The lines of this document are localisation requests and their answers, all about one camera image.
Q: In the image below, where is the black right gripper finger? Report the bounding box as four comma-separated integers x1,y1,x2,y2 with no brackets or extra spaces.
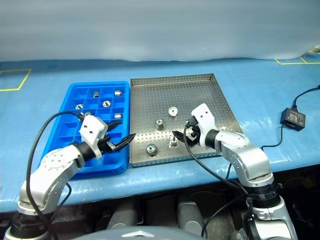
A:
172,130,188,144

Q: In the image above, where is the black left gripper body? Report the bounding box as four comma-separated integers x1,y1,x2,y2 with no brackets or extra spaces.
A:
98,136,117,154

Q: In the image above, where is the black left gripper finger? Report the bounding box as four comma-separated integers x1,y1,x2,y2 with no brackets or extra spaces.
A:
107,121,123,132
110,133,137,153

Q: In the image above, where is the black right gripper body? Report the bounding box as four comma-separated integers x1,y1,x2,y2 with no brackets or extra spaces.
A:
184,121,202,149

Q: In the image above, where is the blue compartment tray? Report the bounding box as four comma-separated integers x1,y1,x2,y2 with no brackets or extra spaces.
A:
37,81,131,181

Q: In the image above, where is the perforated metal tray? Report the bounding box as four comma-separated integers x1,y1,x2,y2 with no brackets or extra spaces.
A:
129,73,245,169

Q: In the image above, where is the blue plastic table cover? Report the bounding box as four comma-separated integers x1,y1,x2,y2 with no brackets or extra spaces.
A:
0,58,320,213

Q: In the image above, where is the grey cylindrical shape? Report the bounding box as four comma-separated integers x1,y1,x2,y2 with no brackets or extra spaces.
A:
177,193,207,237
107,199,138,230

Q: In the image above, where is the grey curved hood with emblem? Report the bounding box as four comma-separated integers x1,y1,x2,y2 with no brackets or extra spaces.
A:
82,226,208,240

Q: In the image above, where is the black power adapter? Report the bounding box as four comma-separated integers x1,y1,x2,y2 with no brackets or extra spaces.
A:
280,107,307,132

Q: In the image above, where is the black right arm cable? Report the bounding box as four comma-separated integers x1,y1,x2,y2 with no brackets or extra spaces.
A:
183,117,253,238

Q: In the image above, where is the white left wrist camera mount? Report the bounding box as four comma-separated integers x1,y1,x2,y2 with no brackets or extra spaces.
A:
79,115,109,161

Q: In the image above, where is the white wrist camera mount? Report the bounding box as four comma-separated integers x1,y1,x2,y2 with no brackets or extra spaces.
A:
79,115,109,161
191,102,217,148

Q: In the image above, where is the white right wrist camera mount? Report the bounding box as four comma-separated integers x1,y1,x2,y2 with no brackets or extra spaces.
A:
191,102,217,148

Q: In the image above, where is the thin black adapter cable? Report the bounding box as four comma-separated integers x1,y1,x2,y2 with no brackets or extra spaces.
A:
261,124,286,151

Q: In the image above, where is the black adapter cable with ferrite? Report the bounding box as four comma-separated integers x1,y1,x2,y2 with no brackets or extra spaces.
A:
292,84,320,110

